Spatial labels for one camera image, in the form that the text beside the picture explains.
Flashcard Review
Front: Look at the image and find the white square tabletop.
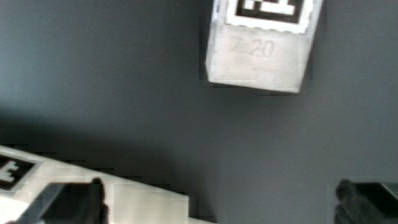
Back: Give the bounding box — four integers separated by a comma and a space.
0, 146, 215, 224

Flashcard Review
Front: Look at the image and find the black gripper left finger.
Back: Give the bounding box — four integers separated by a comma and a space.
16, 178, 108, 224

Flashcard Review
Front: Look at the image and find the white leg with tag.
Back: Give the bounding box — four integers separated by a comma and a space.
206, 0, 323, 93

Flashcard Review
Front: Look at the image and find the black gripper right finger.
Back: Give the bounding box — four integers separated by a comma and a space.
334, 179, 398, 224

